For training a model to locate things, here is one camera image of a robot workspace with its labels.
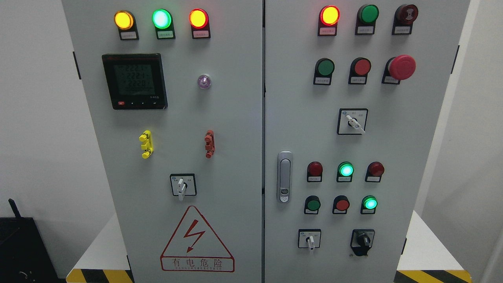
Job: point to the green lit indicator light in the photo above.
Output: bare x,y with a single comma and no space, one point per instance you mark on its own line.
163,23

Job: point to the dark green indicator light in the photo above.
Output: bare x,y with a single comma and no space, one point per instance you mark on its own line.
366,20

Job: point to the black box with antenna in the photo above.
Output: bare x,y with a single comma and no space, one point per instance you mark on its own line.
23,256

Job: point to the yellow terminal block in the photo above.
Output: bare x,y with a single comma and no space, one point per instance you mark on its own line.
146,144

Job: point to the small green push button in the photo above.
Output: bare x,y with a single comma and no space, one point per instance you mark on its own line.
312,205

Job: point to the right grey cabinet door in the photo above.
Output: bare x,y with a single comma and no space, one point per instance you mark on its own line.
302,118

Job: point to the green lit small indicator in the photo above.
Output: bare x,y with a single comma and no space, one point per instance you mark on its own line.
345,172

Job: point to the dark red buzzer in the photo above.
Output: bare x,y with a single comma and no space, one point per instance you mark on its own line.
405,15

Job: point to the white selector switch door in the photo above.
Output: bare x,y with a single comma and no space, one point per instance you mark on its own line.
183,185

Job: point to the dark red indicator light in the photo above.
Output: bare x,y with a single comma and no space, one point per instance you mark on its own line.
314,172

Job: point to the red electric hazard sticker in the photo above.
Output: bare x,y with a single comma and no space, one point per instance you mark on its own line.
195,247

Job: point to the small red push button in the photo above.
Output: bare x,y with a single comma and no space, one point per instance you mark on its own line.
340,205

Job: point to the black rotary selector switch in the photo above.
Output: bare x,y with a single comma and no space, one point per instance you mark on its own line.
361,241

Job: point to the orange-red indicator light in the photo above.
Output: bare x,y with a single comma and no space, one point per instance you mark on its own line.
199,21

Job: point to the yellow indicator light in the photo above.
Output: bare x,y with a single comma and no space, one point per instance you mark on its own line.
126,23

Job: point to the black digital power meter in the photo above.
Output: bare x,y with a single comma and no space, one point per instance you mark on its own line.
135,81

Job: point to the red lit indicator light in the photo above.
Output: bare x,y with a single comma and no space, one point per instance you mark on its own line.
328,21

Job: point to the white platform with hazard stripes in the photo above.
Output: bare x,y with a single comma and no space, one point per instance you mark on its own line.
424,260

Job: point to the dark red small indicator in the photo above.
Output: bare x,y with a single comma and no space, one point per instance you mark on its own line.
375,171

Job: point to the white selector switch upper right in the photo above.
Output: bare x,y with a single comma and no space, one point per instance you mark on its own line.
352,121

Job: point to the white selector switch lower right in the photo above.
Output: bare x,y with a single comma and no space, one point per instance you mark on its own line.
309,238

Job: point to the silver door handle lock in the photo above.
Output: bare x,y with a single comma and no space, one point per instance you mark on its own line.
284,176

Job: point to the clear white lamp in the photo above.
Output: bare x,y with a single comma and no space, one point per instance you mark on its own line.
204,81

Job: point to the white selector switch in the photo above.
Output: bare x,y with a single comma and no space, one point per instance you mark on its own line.
309,238
352,121

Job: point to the red terminal block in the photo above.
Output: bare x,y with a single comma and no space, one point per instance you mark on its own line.
210,144

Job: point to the left grey cabinet door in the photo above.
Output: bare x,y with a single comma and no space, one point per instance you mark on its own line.
229,184

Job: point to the green lit push button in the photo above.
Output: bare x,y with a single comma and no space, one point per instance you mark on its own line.
368,205

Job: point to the red emergency stop button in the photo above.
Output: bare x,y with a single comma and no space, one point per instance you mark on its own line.
398,68

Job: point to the grey cabinet door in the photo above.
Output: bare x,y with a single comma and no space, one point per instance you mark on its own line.
229,184
302,118

